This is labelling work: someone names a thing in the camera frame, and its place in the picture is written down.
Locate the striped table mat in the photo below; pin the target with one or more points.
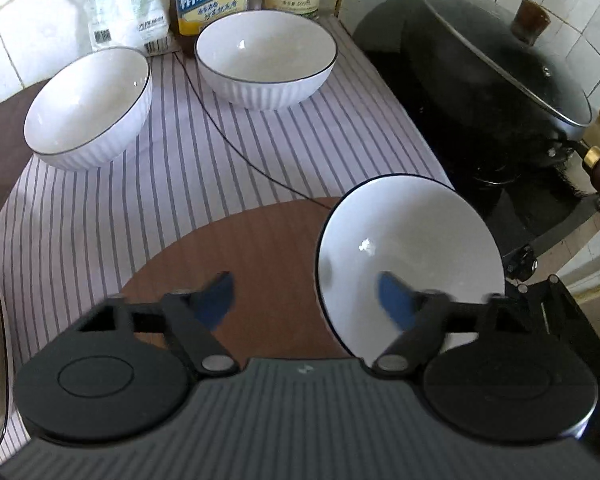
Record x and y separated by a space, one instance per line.
130 210

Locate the white ribbed bowl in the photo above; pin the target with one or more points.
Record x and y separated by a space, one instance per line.
80 110
260 45
410 240

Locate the black wok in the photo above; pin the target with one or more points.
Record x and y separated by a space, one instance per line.
395 60

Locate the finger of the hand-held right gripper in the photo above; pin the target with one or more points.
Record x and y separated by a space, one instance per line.
565 310

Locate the yellow label cooking wine bottle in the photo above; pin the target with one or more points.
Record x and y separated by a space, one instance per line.
210 0

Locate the white salt bag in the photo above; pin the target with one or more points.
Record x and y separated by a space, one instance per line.
115 5

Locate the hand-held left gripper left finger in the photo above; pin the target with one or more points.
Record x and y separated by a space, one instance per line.
215 305

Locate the glass wok lid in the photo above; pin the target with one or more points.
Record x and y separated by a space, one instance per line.
505 75

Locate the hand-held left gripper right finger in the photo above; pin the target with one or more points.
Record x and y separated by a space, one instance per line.
395 300

